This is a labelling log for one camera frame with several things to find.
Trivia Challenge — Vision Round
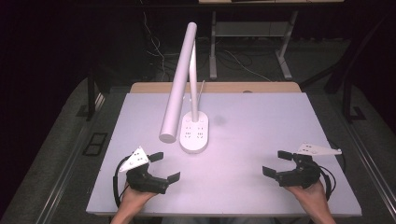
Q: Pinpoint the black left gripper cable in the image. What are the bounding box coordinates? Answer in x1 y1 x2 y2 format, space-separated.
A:
112 154 133 209

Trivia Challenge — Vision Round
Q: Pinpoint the metal floor rail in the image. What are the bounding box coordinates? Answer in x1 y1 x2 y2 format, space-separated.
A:
344 119 396 217
35 122 94 224

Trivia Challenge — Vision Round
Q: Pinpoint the white floor cable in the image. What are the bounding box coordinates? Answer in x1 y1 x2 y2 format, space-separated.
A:
139 0 272 82

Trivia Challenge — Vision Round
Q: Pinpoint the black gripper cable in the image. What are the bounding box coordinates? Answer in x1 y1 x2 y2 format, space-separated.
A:
318 141 347 203
112 154 133 209

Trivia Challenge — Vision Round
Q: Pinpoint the white desk lamp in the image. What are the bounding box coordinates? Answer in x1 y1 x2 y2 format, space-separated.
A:
158 21 210 155

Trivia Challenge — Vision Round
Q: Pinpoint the white lamp cable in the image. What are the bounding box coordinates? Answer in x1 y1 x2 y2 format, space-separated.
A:
196 79 206 104

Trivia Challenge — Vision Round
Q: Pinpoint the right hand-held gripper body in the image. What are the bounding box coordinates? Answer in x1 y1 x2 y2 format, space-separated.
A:
275 142 343 189

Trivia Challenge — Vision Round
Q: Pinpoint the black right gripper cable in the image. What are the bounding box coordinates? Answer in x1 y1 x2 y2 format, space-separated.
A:
318 141 347 203

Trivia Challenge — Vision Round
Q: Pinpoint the person's right hand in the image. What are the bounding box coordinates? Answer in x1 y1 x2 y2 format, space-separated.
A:
284 180 329 213

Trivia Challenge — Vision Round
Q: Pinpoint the person's left hand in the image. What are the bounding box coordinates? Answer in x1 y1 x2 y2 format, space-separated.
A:
119 182 157 213

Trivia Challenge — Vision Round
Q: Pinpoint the black metal stand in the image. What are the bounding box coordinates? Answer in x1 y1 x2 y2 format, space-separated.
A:
300 13 396 124
85 66 108 122

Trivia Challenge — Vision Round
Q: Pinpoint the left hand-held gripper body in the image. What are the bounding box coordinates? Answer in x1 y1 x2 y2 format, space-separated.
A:
119 147 169 195

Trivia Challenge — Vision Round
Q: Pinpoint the grey metal desk frame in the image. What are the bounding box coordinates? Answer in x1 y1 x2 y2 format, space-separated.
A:
208 9 300 81

